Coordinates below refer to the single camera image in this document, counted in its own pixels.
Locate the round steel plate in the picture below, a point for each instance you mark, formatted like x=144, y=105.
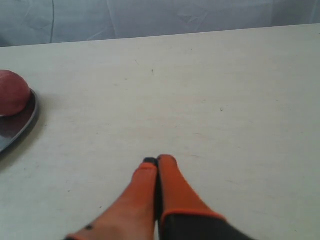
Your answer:
x=14, y=129

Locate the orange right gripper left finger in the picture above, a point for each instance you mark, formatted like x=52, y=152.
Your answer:
x=132, y=216

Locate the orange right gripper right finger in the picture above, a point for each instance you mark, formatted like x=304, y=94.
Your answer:
x=184, y=215

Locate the red toy apple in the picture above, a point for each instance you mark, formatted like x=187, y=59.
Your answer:
x=14, y=93

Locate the white backdrop cloth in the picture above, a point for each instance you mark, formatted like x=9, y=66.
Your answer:
x=33, y=22

